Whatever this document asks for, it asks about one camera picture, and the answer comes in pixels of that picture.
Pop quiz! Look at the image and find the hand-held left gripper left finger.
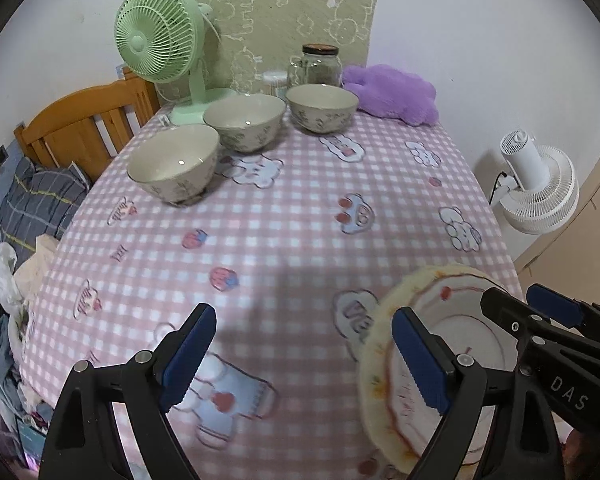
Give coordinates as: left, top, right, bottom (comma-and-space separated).
39, 303, 218, 480

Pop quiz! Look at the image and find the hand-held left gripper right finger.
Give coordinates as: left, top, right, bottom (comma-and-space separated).
391, 307, 566, 480

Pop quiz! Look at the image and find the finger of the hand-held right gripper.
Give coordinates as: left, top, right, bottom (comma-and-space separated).
480, 287, 600, 443
526, 284, 600, 348

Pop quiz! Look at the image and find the small red-rimmed dish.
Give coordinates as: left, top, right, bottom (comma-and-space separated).
385, 272, 518, 466

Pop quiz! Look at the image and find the large scalloped floral plate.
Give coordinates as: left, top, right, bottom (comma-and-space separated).
357, 264, 513, 476

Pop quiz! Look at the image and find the grey-green ceramic bowl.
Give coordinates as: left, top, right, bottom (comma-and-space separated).
203, 94, 287, 154
126, 124, 221, 206
285, 84, 359, 135

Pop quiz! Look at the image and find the white fan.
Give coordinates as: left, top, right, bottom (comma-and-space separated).
497, 130, 580, 235

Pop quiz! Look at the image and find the pink checked tablecloth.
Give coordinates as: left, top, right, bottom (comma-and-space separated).
19, 102, 526, 480

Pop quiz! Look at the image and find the blue clothes pile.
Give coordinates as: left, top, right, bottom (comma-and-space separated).
0, 315, 26, 411

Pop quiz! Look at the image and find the grey plaid pillow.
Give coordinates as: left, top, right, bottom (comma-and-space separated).
0, 156, 91, 251

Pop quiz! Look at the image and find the wooden bed headboard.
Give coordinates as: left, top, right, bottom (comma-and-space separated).
14, 66, 162, 183

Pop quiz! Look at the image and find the purple plush toy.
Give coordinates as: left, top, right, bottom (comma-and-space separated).
341, 64, 439, 127

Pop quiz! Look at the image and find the cotton swab box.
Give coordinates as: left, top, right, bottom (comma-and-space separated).
262, 71, 287, 98

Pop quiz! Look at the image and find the glass jar with dark lid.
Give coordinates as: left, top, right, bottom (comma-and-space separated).
301, 44, 342, 88

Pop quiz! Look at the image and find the green desk fan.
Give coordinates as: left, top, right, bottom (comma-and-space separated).
114, 0, 241, 126

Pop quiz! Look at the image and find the green sheep-print board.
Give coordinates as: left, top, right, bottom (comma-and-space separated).
192, 0, 378, 96

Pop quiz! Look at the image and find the black fan cable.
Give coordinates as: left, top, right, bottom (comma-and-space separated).
489, 172, 506, 206

